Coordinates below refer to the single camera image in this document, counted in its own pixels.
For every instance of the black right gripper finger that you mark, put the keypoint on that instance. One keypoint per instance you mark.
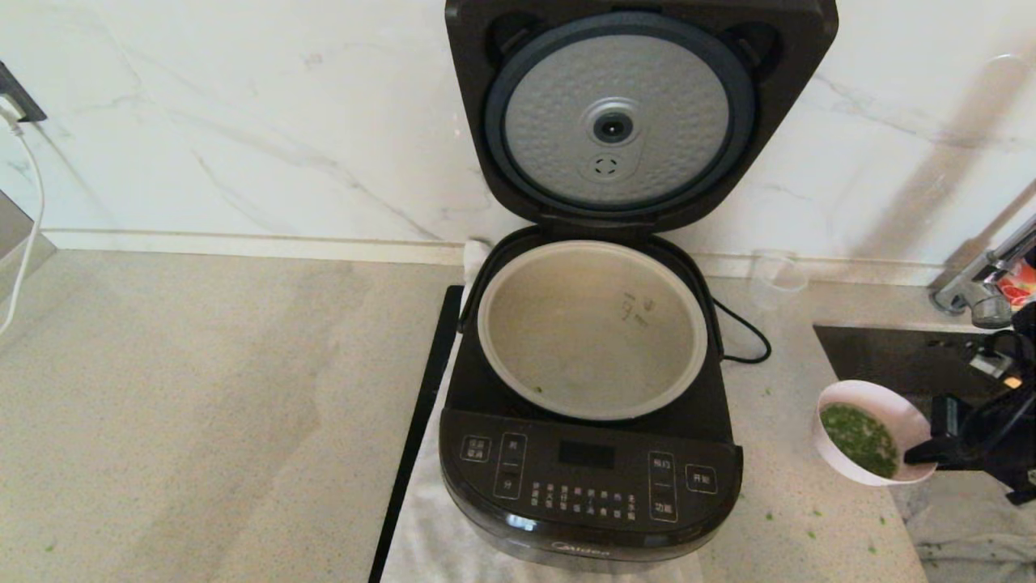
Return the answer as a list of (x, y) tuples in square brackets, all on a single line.
[(924, 453)]

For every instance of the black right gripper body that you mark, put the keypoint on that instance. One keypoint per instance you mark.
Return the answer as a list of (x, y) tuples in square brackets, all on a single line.
[(1004, 445)]

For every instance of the green grains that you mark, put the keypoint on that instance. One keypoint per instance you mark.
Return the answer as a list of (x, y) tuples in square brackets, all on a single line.
[(858, 441)]

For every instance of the pink plastic bowl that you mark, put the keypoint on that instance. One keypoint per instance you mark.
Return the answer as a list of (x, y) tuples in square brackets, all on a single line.
[(878, 397)]

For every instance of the black rice cooker lid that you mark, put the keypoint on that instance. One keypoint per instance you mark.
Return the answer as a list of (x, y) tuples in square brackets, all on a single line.
[(477, 97)]

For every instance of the black Midea rice cooker base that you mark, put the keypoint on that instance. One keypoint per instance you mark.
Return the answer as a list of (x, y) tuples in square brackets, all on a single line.
[(591, 478)]

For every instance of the beige inner cooking pot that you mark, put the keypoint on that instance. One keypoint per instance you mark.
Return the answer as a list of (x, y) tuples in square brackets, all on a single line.
[(583, 348)]

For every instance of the stainless steel sink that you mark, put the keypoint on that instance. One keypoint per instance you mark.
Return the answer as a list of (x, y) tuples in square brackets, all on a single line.
[(890, 356)]

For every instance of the crumpled grey cloth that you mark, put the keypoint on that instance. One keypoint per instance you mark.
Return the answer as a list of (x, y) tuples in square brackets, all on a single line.
[(987, 559)]

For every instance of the chrome sink faucet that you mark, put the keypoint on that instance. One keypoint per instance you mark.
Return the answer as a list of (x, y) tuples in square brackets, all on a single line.
[(983, 304)]

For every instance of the dish soap bottle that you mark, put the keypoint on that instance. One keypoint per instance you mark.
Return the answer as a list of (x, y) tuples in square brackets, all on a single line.
[(1020, 285)]

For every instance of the clear plastic cup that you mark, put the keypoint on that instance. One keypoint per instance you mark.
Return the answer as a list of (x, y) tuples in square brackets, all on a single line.
[(777, 279)]

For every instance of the long black flat strip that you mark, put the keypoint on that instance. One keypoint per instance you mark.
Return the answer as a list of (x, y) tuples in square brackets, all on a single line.
[(421, 421)]

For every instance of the white terry towel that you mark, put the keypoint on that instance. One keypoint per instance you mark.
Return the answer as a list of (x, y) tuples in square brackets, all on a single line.
[(417, 534)]

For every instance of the grey box-shaped appliance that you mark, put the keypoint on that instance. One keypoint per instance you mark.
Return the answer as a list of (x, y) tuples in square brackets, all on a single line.
[(16, 235)]

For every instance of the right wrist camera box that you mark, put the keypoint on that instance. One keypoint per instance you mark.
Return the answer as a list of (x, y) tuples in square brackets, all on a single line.
[(991, 364)]

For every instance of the black wall socket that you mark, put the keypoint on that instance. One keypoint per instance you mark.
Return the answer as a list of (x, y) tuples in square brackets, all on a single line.
[(18, 97)]

